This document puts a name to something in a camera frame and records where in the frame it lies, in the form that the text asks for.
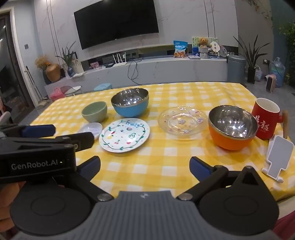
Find blue water jug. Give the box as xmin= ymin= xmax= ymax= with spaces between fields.
xmin=269 ymin=57 xmax=286 ymax=88

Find round glass wheeled stool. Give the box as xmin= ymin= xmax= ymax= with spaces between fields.
xmin=60 ymin=85 xmax=82 ymax=96

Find red mug with wooden handle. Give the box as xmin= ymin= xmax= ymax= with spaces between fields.
xmin=251 ymin=97 xmax=289 ymax=140

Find clear glass flower-print plate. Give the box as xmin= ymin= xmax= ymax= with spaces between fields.
xmin=158 ymin=106 xmax=208 ymax=136

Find green ceramic bowl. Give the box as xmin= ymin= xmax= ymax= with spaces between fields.
xmin=81 ymin=101 xmax=108 ymax=123

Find sliding glass door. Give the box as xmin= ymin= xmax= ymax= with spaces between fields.
xmin=0 ymin=10 xmax=35 ymax=111

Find brown round vase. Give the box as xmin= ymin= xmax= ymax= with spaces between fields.
xmin=45 ymin=64 xmax=61 ymax=83

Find white woven basket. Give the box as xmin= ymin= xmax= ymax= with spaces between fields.
xmin=254 ymin=65 xmax=263 ymax=82

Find black cable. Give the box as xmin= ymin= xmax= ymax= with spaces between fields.
xmin=127 ymin=59 xmax=139 ymax=80

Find orange steel bowl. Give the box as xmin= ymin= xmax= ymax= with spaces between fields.
xmin=208 ymin=105 xmax=258 ymax=151

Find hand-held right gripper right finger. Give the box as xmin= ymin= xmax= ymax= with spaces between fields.
xmin=176 ymin=156 xmax=265 ymax=202

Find tall potted plant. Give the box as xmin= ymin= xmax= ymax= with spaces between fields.
xmin=233 ymin=35 xmax=270 ymax=83

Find grey trash bin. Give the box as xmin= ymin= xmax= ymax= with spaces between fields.
xmin=227 ymin=55 xmax=247 ymax=82

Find black wall television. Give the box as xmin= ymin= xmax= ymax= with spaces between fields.
xmin=74 ymin=0 xmax=160 ymax=50

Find green plant in blue vase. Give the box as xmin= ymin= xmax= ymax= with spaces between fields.
xmin=55 ymin=42 xmax=77 ymax=78

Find white phone stand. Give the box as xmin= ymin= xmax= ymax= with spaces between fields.
xmin=261 ymin=135 xmax=294 ymax=183

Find long-handled broom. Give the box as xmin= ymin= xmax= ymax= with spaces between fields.
xmin=25 ymin=66 xmax=46 ymax=109

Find pink basket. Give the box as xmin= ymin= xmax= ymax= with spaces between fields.
xmin=50 ymin=88 xmax=64 ymax=102

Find blue steel bowl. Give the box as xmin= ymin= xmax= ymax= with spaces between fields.
xmin=111 ymin=88 xmax=149 ymax=118

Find white fruit-painted plate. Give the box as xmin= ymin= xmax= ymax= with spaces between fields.
xmin=99 ymin=118 xmax=150 ymax=153

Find dried yellow flowers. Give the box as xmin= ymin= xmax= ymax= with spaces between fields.
xmin=35 ymin=55 xmax=50 ymax=70

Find green and white picture board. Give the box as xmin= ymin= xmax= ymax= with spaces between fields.
xmin=192 ymin=36 xmax=218 ymax=56

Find person's left hand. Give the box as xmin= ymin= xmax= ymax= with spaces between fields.
xmin=0 ymin=181 xmax=26 ymax=233

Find blue snack bag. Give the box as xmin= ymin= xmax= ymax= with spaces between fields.
xmin=173 ymin=41 xmax=188 ymax=58

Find white printed box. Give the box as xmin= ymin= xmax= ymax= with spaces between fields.
xmin=71 ymin=58 xmax=84 ymax=74

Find yellow checked tablecloth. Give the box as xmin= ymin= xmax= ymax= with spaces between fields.
xmin=30 ymin=82 xmax=295 ymax=202

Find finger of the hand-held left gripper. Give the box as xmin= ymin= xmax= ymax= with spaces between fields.
xmin=39 ymin=132 xmax=95 ymax=152
xmin=0 ymin=124 xmax=56 ymax=139

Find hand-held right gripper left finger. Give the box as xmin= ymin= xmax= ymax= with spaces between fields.
xmin=52 ymin=156 xmax=114 ymax=203

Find grey chair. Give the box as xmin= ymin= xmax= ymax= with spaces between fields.
xmin=0 ymin=111 xmax=11 ymax=126

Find brown teddy bear bouquet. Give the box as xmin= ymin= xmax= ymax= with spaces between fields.
xmin=198 ymin=37 xmax=210 ymax=59

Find small beige heater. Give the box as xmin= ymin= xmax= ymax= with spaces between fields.
xmin=265 ymin=74 xmax=277 ymax=93

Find white router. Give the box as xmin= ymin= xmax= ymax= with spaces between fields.
xmin=112 ymin=53 xmax=128 ymax=67

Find small white sticker-print plate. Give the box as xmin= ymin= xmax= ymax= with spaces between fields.
xmin=77 ymin=122 xmax=103 ymax=140

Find green leafy plant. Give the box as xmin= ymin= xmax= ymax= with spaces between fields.
xmin=278 ymin=22 xmax=295 ymax=84

